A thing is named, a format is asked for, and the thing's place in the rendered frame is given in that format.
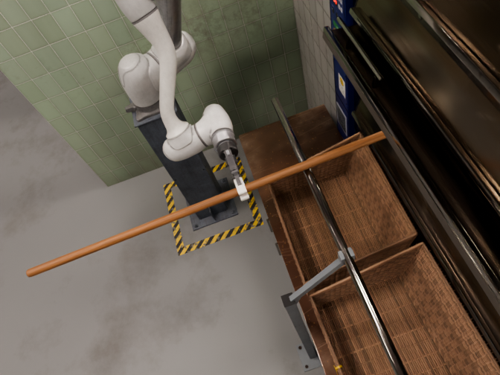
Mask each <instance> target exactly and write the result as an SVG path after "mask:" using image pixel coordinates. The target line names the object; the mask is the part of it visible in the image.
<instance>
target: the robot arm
mask: <svg viewBox="0 0 500 375"><path fill-rule="evenodd" d="M115 2H116V3H117V5H118V6H119V8H120V9H121V11H122V12H123V14H124V15H125V16H126V17H127V18H128V20H130V21H131V23H132V24H133V25H134V26H135V27H136V28H137V29H138V30H139V31H140V32H141V33H142V34H143V35H144V36H145V38H146V39H147V40H148V41H149V42H150V43H151V44H152V46H151V49H150V50H149V51H148V52H147V53H145V54H140V53H131V54H127V55H126V56H124V57H123V58H122V59H121V61H120V62H119V64H118V76H119V79H120V82H121V85H122V86H123V88H124V90H125V92H126V93H127V95H128V96H129V98H130V99H131V101H132V103H131V104H130V105H128V106H126V107H125V110H126V112H127V113H128V112H136V120H137V122H141V121H143V120H144V119H146V118H150V117H152V116H154V115H157V114H161V119H162V121H163V123H164V125H165V127H166V129H167V135H166V137H167V140H166V141H165V142H164V144H163V152H164V154H165V156H166V157H167V158H168V159H170V160H171V161H182V160H185V159H187V158H190V157H191V156H194V155H196V154H197V153H200V152H201V151H203V150H204V149H205V148H206V147H208V146H210V145H213V146H214V149H215V151H216V152H217V153H218V155H219V158H220V159H222V160H223V161H226V163H227V165H228V167H229V169H230V171H231V174H232V175H233V176H232V177H231V179H233V180H234V183H235V185H236V188H237V192H238V194H239V196H240V198H241V201H244V200H247V199H249V195H248V193H247V190H246V187H245V184H246V183H245V182H243V179H242V177H241V175H240V172H239V167H238V164H237V159H236V157H237V155H238V149H237V142H236V138H235V136H234V132H233V125H232V122H231V119H230V118H229V116H228V114H227V112H226V111H225V110H224V109H223V108H222V107H221V106H220V105H219V104H211V105H209V106H207V107H206V108H205V110H204V112H203V114H202V118H201V119H200V120H199V121H198V122H197V123H196V124H194V125H191V124H189V123H188V122H187V121H180V120H179V119H178V118H177V116H176V113H175V110H174V100H175V89H176V75H177V74H178V73H179V72H180V71H181V70H182V69H183V68H185V67H186V66H187V65H188V64H189V63H190V62H191V61H192V59H193V58H194V56H195V53H196V43H195V41H194V39H193V37H192V36H191V35H190V34H189V33H187V32H185V31H182V0H155V2H154V0H115Z"/></svg>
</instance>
